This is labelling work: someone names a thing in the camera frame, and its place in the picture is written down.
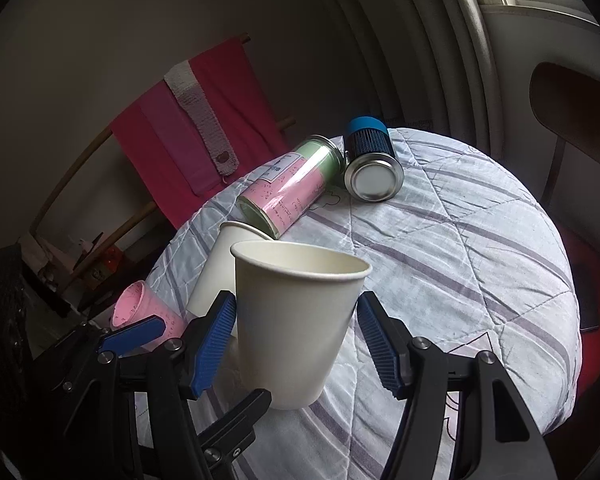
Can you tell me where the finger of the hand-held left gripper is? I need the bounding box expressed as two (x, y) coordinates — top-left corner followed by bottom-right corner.
(197, 388), (272, 467)
(50, 315), (167, 401)

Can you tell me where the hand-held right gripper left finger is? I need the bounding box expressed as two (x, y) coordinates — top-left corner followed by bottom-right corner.
(65, 290), (237, 480)

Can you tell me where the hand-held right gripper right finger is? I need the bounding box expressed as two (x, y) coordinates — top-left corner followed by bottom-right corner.
(356, 291), (551, 480)

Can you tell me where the pink plastic cup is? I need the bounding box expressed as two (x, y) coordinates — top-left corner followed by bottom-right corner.
(111, 281), (186, 353)

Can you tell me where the white paper cup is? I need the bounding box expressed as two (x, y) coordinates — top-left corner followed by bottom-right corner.
(230, 240), (373, 411)
(186, 220), (273, 356)

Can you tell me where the orange container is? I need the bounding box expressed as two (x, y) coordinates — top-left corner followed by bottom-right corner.
(101, 247), (127, 277)

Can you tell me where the striped grey quilt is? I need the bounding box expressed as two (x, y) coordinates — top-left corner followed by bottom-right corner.
(135, 127), (581, 480)

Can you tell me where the black case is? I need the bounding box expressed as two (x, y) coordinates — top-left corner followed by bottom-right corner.
(0, 245), (37, 376)

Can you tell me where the blue ribbed metal can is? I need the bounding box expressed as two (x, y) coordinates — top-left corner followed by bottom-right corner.
(343, 116), (406, 204)

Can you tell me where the wooden drying rack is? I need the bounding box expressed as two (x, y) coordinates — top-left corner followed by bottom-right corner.
(30, 34), (297, 311)

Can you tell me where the pink and green tin can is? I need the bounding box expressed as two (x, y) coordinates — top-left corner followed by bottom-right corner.
(236, 135), (346, 240)

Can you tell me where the black phone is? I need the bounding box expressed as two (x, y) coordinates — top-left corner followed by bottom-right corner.
(576, 259), (600, 334)

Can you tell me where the pink towel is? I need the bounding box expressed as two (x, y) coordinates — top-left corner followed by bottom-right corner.
(111, 37), (293, 228)

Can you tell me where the grey curtain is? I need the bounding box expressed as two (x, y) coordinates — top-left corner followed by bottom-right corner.
(325, 0), (496, 146)

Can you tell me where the brown wooden chair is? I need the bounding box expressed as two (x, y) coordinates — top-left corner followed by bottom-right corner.
(529, 62), (600, 211)

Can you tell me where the grey knitted strap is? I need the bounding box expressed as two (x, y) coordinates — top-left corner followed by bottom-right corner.
(163, 60), (238, 181)

